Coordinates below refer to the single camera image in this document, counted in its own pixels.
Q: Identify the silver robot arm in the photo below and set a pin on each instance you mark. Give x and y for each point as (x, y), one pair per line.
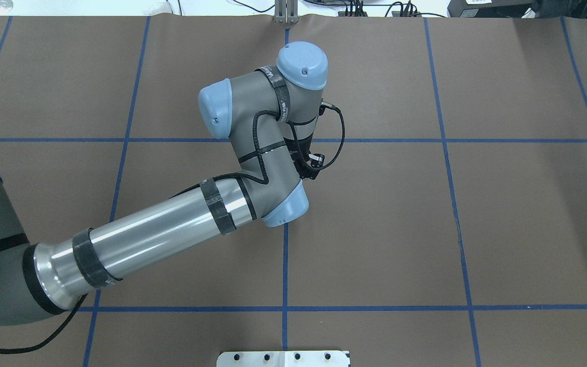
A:
(269, 116)

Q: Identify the brown paper table cover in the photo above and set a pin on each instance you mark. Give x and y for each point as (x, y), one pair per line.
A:
(451, 231)

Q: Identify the black box with label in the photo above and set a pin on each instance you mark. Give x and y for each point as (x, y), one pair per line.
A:
(488, 9)

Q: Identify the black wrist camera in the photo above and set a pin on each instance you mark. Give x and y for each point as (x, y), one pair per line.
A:
(310, 167)

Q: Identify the aluminium frame post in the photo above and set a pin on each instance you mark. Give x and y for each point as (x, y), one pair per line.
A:
(286, 12)

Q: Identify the white camera stand pedestal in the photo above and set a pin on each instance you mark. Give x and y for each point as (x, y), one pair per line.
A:
(285, 358)

